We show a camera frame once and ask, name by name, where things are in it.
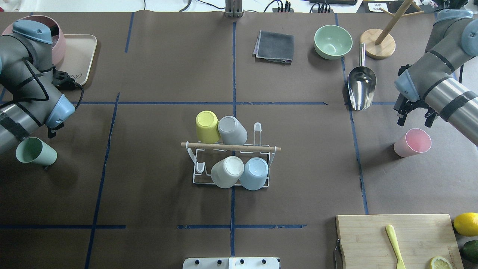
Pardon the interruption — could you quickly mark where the mint green cup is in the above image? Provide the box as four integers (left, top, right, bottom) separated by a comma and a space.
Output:
15, 137, 58, 166

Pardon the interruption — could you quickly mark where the light blue cup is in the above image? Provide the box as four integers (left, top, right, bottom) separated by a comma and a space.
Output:
239, 157, 269, 191

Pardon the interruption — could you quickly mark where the metal scoop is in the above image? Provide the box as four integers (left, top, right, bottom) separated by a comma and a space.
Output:
348, 43, 377, 111

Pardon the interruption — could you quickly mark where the white cup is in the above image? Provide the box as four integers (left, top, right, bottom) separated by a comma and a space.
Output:
211, 155, 244, 189

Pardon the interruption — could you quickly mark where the white wire cup rack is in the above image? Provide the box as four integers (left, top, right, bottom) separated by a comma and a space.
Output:
181, 122, 282, 191

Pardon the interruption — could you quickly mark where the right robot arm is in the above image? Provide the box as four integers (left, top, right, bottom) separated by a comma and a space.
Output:
394, 10, 478, 144

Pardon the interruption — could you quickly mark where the grey folded cloth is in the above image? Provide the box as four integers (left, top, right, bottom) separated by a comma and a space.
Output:
253, 30, 294, 64

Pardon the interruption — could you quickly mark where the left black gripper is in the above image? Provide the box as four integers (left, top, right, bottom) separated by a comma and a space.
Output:
47, 66, 77, 139

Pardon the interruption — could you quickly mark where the grey cup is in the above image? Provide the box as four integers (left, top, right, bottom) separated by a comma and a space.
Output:
217, 115, 247, 145

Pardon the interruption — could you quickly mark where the pink cup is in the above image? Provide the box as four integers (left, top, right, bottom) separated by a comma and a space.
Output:
393, 128, 432, 157

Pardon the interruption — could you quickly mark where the yellow cup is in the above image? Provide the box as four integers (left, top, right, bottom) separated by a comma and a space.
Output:
196, 111, 220, 144

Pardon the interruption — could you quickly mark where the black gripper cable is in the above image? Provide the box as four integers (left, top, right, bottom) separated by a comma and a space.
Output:
0, 67, 85, 110

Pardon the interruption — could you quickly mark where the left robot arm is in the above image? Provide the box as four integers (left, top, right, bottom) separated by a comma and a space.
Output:
0, 20, 75, 153

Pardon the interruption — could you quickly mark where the wooden mug tree stand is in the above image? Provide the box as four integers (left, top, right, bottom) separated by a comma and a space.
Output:
360, 0, 425, 59

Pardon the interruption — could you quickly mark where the mint green bowl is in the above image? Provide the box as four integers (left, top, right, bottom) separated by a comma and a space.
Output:
314, 25, 353, 60

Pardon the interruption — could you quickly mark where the green avocado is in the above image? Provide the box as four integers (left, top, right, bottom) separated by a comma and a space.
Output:
460, 240, 478, 264

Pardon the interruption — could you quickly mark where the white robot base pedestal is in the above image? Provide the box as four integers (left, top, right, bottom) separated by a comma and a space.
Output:
182, 257, 281, 269

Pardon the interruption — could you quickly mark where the pink bowl with ice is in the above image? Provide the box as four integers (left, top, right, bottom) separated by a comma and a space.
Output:
1, 15, 66, 70

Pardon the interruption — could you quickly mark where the lemon slice front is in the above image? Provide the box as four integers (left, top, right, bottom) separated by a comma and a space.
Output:
429, 256, 453, 269

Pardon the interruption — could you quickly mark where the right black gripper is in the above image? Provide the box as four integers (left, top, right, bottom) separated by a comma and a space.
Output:
396, 65, 438, 128

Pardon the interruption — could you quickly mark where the bamboo cutting board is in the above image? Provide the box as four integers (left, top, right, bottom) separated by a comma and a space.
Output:
336, 213, 464, 269

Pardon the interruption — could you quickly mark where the beige rabbit tray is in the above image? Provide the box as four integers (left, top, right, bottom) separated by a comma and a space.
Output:
58, 34, 97, 86

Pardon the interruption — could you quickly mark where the yellow lemon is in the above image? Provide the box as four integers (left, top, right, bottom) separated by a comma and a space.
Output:
453, 212, 478, 237

